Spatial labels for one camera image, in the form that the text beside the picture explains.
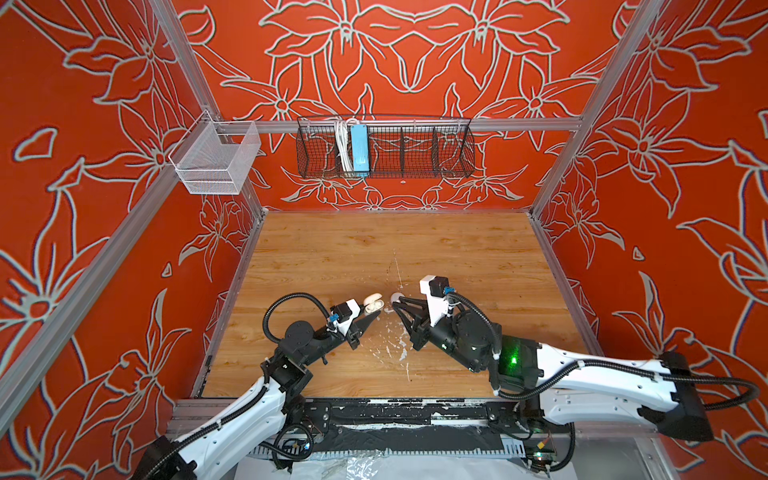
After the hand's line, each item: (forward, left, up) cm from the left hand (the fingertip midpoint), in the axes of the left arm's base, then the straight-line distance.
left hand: (374, 306), depth 70 cm
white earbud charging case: (0, 0, +2) cm, 2 cm away
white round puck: (+14, -5, -20) cm, 24 cm away
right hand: (-4, -4, +8) cm, 10 cm away
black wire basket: (+54, -4, +9) cm, 55 cm away
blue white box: (+46, +7, +13) cm, 48 cm away
